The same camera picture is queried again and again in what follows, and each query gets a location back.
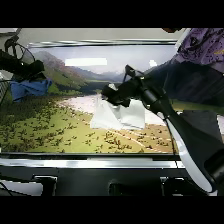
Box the purple patterned garment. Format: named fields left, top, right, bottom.
left=171, top=27, right=224, bottom=74

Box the blue garment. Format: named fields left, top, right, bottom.
left=9, top=77, right=53, bottom=103

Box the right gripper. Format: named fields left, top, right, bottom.
left=100, top=77, right=145, bottom=108

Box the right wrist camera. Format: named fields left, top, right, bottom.
left=123, top=64, right=146, bottom=83

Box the white garment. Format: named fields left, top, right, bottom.
left=89, top=94, right=147, bottom=132

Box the black cable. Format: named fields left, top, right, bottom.
left=3, top=34, right=36, bottom=66

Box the silver frame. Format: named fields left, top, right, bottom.
left=0, top=156, right=186, bottom=197

